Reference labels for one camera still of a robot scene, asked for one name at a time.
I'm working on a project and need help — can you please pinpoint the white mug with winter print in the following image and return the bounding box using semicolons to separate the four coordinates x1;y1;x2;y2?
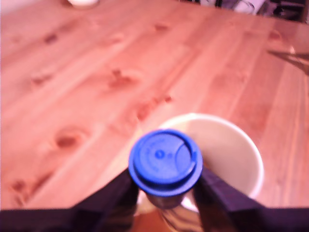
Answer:
135;113;265;216

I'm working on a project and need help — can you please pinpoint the small white round camera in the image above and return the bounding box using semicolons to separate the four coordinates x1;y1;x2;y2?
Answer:
67;0;99;7

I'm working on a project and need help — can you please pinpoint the blue coffee capsule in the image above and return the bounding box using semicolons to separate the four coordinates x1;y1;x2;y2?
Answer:
127;129;204;211

